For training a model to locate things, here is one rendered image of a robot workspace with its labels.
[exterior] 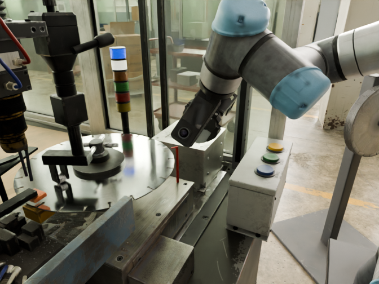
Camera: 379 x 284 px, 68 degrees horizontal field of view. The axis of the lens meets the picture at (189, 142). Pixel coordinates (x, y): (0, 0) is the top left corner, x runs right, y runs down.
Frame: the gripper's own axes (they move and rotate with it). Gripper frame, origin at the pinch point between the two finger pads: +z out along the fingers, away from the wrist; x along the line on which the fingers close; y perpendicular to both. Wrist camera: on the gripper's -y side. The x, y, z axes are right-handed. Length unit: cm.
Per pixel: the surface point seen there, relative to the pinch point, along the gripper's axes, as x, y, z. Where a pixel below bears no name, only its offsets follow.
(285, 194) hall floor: -54, 82, 131
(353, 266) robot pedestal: -44.8, -1.5, 2.5
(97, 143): 14.3, -16.8, -4.8
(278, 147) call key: -18.2, 17.4, 6.2
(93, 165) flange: 12.6, -20.2, -2.3
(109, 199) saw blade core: 3.3, -24.6, -8.0
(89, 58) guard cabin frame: 58, 18, 25
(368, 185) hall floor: -105, 131, 127
